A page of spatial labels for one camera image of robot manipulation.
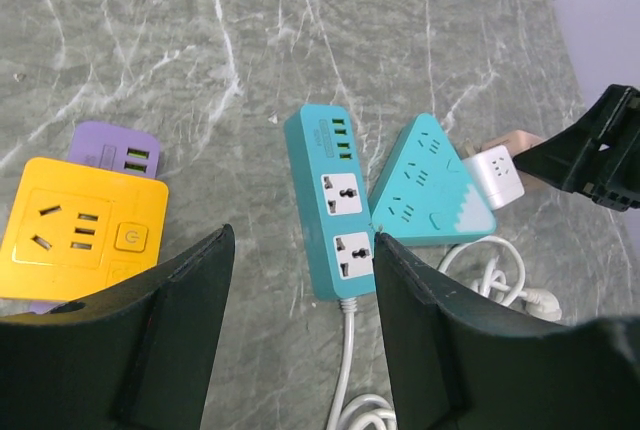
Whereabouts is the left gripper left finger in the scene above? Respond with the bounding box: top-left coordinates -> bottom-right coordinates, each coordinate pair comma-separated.
1,225 -> 235,429

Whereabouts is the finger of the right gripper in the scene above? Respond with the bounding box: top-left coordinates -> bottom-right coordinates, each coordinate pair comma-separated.
513,84 -> 639,209

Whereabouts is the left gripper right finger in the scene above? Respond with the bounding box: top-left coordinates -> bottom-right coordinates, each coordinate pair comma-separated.
374,234 -> 639,429

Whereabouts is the yellow cube socket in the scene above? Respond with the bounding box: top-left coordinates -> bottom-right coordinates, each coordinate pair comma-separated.
1,157 -> 169,302

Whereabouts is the purple power strip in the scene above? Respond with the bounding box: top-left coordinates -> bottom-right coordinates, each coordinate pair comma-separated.
29,120 -> 166,316

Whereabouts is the pink cube socket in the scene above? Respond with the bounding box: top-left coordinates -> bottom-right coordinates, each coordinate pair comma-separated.
459,129 -> 549,189

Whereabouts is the white cube socket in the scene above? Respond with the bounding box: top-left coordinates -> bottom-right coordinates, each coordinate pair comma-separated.
462,145 -> 525,210

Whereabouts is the teal triangular power strip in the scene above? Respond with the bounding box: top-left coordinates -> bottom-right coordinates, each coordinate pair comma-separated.
369,114 -> 496,247

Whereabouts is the white cord of teal strip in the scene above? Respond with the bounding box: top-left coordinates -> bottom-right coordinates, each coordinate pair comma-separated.
324,297 -> 399,430

